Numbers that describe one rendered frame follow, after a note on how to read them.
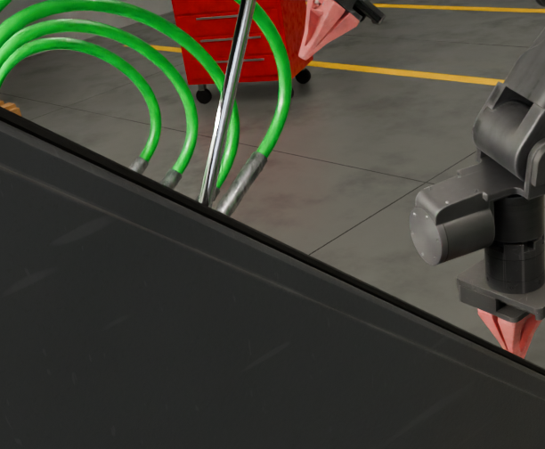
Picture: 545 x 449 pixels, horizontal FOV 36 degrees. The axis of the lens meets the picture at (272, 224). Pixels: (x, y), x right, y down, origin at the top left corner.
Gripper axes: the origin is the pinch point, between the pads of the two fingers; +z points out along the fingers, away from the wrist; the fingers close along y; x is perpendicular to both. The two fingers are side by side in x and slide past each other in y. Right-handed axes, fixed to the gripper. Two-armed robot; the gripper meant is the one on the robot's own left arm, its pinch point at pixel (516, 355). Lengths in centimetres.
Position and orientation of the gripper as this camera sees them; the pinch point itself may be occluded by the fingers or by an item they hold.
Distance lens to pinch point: 91.9
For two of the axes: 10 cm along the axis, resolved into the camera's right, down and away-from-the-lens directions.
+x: 7.7, -3.8, 5.2
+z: 1.5, 8.9, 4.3
